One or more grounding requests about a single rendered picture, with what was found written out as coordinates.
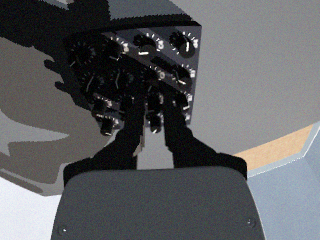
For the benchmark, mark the black knob box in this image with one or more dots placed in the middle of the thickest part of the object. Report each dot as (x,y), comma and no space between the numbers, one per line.
(123,48)

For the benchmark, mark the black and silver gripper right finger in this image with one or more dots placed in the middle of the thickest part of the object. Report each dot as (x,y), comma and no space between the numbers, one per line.
(190,151)

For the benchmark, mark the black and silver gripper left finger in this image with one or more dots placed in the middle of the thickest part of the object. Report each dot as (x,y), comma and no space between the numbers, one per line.
(120,153)

